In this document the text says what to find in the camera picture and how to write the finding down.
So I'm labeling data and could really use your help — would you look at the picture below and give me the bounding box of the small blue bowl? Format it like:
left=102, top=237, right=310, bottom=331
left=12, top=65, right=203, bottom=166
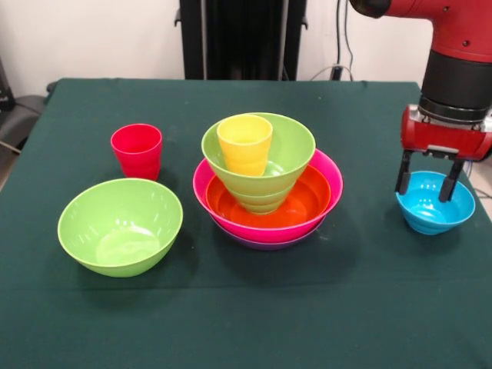
left=395, top=171, right=477, bottom=235

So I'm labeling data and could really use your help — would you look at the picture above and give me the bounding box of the orange bowl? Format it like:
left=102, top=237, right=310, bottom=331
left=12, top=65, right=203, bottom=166
left=205, top=165, right=332, bottom=228

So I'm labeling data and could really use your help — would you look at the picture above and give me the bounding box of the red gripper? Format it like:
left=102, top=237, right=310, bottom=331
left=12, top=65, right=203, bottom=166
left=394, top=104, right=492, bottom=203

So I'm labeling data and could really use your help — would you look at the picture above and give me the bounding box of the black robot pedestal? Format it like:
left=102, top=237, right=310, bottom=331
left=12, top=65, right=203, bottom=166
left=175, top=0, right=308, bottom=81

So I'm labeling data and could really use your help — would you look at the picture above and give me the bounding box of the black office chair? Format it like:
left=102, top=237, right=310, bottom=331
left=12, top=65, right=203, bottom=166
left=0, top=57, right=57, bottom=155

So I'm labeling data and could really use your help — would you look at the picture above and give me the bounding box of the black wall cable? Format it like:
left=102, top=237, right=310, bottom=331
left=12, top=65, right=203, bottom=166
left=336, top=0, right=354, bottom=81

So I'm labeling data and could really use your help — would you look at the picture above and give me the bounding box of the small ribbed green bowl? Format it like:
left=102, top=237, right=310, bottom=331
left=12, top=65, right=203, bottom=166
left=228, top=184, right=295, bottom=215

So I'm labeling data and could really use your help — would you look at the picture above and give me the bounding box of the yellow cup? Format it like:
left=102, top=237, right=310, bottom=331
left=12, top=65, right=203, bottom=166
left=216, top=114, right=274, bottom=177

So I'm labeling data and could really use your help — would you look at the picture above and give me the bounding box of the medium green bowl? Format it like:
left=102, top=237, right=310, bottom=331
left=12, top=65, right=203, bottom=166
left=201, top=111, right=317, bottom=195

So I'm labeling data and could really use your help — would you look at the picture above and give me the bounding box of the large green bowl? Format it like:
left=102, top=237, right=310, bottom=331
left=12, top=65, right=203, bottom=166
left=57, top=178, right=185, bottom=278

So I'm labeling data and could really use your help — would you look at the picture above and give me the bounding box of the purple bowl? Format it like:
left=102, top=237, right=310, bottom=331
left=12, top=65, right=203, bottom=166
left=226, top=225, right=324, bottom=251

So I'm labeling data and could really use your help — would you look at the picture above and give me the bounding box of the red cup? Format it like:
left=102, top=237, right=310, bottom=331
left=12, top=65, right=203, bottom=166
left=110, top=123, right=164, bottom=181

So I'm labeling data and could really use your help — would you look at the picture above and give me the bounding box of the dark green tablecloth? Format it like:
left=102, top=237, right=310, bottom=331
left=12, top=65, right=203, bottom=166
left=0, top=78, right=492, bottom=369

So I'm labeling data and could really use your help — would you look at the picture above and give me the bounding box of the pink bowl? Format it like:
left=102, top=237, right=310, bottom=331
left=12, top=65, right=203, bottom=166
left=192, top=148, right=344, bottom=244

